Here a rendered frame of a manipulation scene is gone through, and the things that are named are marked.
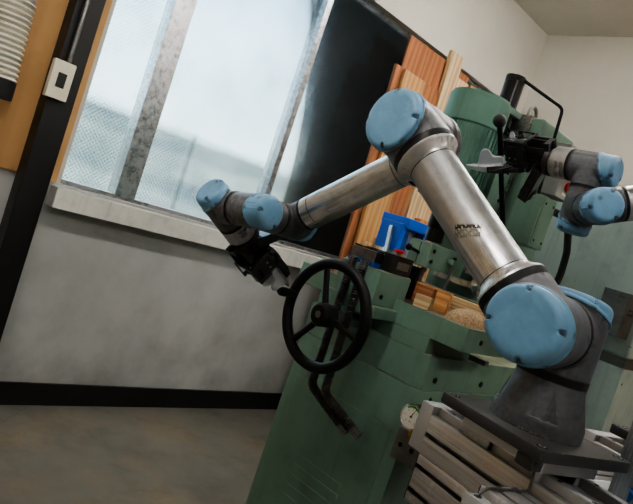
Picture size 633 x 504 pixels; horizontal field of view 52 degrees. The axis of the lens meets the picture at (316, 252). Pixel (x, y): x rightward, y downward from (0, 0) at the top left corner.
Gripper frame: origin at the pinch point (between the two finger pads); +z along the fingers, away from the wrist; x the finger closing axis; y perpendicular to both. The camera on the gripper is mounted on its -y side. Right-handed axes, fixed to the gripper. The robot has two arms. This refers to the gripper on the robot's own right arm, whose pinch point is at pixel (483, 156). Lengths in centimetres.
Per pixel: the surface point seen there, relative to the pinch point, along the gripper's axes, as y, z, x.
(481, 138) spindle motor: 1.8, 4.9, -6.6
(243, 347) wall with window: -121, 140, 11
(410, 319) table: -30.4, -0.4, 35.3
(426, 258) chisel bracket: -25.4, 9.0, 16.2
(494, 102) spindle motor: 9.6, 4.8, -13.2
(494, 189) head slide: -16.0, 5.3, -11.8
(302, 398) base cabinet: -56, 26, 56
